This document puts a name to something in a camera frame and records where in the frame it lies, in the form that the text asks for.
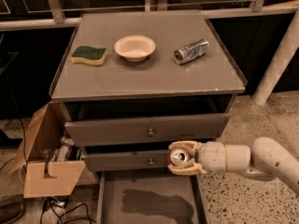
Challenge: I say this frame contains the brown cardboard box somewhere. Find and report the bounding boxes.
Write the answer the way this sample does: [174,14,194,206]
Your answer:
[10,102,97,198]

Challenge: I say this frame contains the red coke can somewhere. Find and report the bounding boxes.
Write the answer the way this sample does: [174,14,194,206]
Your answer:
[169,148,190,166]

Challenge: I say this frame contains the silver blue soda can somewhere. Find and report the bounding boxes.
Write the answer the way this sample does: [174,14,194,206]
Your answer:
[174,39,209,65]

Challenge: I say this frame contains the grey drawer cabinet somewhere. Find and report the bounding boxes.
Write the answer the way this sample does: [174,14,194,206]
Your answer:
[49,10,249,224]

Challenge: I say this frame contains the metal window railing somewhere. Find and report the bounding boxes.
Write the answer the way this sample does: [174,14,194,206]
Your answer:
[0,0,299,31]

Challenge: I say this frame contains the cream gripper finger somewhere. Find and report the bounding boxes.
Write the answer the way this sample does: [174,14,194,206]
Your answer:
[168,160,207,175]
[168,140,203,157]

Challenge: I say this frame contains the white paper bowl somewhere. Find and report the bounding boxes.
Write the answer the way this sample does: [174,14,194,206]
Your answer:
[114,35,156,62]

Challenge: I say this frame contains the green yellow sponge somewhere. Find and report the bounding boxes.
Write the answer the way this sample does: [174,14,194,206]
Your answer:
[71,46,107,65]

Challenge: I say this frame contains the grey middle drawer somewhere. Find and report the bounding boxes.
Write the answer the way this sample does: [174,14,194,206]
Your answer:
[83,150,170,172]

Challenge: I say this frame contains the white diagonal pole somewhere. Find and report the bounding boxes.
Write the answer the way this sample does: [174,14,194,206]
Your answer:
[252,10,299,106]

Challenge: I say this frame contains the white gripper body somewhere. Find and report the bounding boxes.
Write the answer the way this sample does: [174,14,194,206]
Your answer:
[197,141,250,174]

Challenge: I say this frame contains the grey drawer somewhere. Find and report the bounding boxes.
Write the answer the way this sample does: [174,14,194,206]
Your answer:
[65,113,230,147]
[83,150,170,172]
[96,169,211,224]

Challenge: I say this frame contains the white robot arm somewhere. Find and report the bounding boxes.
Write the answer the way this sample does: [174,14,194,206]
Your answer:
[168,137,299,195]

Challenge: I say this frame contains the plastic bottles in box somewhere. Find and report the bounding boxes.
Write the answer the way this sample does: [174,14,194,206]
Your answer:
[40,135,80,161]

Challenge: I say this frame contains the grey bottom drawer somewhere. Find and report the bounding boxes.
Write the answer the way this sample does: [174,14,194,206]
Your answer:
[96,169,211,224]

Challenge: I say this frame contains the grey top drawer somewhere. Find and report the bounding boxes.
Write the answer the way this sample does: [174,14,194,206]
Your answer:
[65,113,230,147]

